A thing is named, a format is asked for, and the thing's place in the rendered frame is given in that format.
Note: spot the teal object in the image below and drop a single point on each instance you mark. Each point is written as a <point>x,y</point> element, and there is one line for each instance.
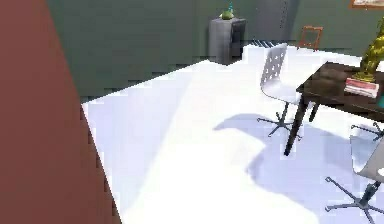
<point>381,100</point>

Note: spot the orange wooden chair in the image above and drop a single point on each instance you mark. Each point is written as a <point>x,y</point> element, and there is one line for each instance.
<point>310,36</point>

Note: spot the green round object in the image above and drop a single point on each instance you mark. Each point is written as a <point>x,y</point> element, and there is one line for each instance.
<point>227,14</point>

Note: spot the gold statue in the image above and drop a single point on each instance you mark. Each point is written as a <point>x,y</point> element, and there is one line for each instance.
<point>371,56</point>

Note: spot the dark brown table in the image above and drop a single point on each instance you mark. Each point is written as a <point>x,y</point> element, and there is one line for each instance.
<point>333,86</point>

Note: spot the orange framed picture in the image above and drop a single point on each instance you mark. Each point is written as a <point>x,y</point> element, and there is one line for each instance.
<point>366,3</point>

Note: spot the grey cabinet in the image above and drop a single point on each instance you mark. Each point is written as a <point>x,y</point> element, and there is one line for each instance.
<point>221,40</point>

